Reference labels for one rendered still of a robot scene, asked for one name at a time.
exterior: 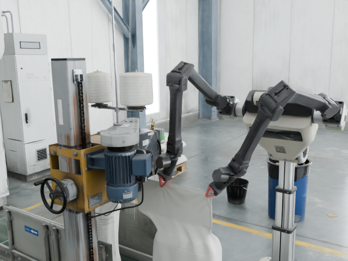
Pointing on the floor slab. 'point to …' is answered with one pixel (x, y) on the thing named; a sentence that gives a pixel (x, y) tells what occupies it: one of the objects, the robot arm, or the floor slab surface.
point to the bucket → (237, 191)
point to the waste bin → (302, 186)
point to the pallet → (180, 168)
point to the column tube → (75, 125)
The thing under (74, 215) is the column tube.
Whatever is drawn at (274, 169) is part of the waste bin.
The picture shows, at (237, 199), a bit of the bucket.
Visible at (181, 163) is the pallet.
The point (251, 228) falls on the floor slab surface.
